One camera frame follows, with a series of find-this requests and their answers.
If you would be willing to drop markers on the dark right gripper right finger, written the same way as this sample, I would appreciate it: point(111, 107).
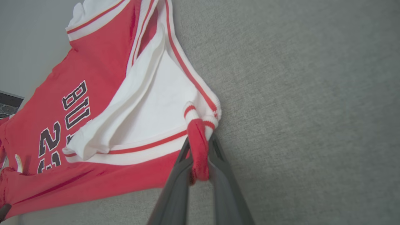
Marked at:
point(228, 193)

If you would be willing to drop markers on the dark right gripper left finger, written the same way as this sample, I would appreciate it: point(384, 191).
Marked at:
point(175, 193)

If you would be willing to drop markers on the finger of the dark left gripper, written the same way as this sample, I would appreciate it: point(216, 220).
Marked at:
point(4, 211)

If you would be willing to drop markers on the red white basketball jersey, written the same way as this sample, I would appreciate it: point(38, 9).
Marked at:
point(103, 62)

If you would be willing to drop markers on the grey fabric sofa seat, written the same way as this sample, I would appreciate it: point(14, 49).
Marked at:
point(312, 109)

